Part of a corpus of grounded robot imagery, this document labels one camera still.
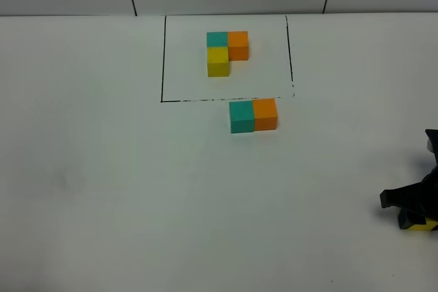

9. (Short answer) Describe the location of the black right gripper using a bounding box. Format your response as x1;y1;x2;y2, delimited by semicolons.
380;166;437;230

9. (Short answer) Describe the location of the yellow template cube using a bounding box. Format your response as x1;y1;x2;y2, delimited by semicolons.
207;47;230;77

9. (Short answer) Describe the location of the orange template cube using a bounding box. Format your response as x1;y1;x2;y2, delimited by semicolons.
228;31;249;61

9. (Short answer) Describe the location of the teal template cube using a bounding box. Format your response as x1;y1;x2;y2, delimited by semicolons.
207;31;228;48

